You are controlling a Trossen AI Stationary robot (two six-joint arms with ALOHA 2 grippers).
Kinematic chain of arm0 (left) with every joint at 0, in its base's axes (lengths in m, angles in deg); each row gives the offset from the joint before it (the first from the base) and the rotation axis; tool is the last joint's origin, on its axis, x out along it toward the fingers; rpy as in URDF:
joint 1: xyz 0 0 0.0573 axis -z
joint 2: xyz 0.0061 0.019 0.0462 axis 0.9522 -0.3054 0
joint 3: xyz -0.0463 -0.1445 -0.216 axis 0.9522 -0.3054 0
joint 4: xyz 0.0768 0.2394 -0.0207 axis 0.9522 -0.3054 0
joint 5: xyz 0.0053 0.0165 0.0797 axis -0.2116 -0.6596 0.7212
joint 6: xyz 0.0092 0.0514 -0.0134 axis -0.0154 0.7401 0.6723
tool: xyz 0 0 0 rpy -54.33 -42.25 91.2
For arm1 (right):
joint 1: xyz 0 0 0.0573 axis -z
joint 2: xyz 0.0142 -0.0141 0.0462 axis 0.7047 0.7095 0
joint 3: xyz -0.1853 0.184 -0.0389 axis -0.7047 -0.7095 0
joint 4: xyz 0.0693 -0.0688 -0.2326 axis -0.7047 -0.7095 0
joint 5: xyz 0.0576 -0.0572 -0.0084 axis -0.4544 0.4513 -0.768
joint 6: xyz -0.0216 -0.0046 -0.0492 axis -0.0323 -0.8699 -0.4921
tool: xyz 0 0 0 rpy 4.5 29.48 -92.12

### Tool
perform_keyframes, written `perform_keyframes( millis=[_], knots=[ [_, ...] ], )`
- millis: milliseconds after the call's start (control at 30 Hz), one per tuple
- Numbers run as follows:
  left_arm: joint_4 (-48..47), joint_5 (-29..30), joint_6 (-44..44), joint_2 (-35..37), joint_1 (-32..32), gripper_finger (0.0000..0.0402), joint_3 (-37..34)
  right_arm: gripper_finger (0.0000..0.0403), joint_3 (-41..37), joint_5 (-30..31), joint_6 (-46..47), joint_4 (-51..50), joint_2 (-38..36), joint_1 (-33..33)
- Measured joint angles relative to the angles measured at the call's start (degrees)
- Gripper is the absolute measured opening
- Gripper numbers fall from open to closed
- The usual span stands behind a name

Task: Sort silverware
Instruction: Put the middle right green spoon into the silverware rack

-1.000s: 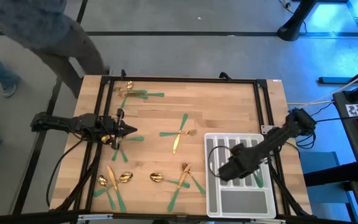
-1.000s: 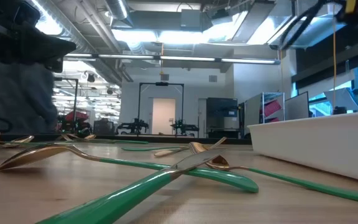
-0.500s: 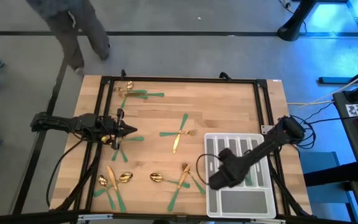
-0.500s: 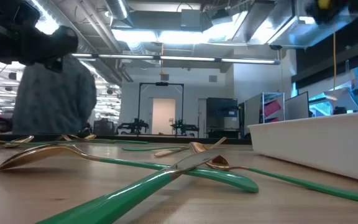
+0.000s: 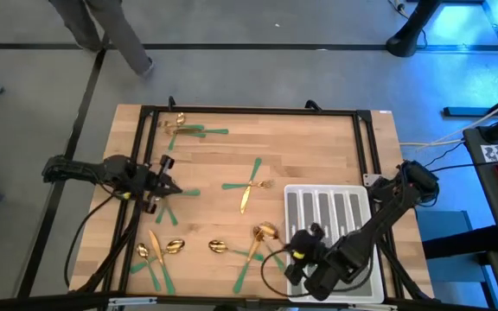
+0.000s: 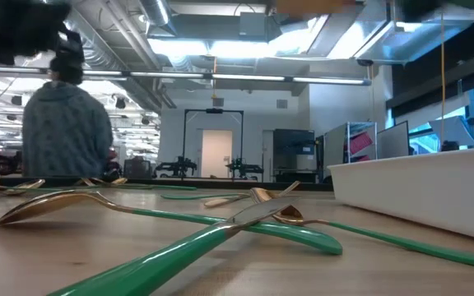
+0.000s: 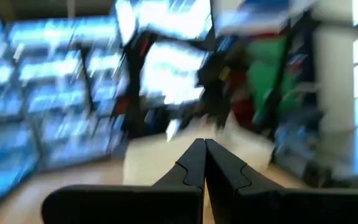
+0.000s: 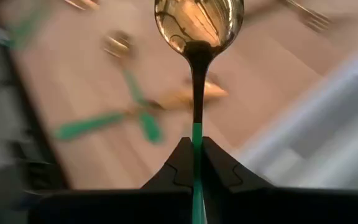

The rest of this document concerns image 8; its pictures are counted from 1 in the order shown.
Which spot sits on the white cutlery tray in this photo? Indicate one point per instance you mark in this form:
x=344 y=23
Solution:
x=322 y=124

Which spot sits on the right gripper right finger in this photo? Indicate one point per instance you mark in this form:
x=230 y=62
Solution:
x=275 y=208

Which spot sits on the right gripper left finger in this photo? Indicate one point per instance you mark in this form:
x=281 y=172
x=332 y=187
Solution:
x=135 y=208

